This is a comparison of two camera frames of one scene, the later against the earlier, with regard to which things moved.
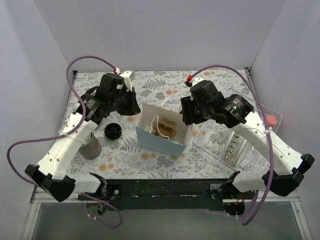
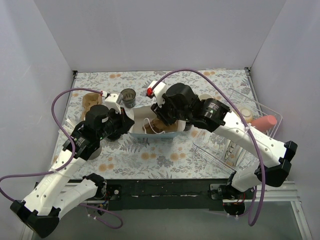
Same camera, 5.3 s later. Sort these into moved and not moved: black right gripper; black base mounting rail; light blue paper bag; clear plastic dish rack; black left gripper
Moved: black left gripper; light blue paper bag; black right gripper
Not moved: black base mounting rail; clear plastic dish rack
